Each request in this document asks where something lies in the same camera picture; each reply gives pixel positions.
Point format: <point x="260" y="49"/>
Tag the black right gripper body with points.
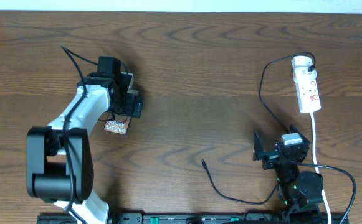
<point x="271" y="160"/>

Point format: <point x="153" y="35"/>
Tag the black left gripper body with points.
<point x="137" y="106"/>

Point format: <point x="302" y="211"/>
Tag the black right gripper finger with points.
<point x="293" y="129"/>
<point x="258" y="149"/>

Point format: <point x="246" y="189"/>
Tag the gold Galaxy smartphone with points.
<point x="119" y="122"/>

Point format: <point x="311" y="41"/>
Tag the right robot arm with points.
<point x="301" y="191"/>

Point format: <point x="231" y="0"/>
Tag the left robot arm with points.
<point x="59" y="167"/>

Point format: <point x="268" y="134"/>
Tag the white USB charger plug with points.
<point x="303" y="61"/>

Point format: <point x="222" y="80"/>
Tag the white power strip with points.
<point x="307" y="90"/>

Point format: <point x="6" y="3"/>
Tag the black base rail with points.
<point x="137" y="218"/>

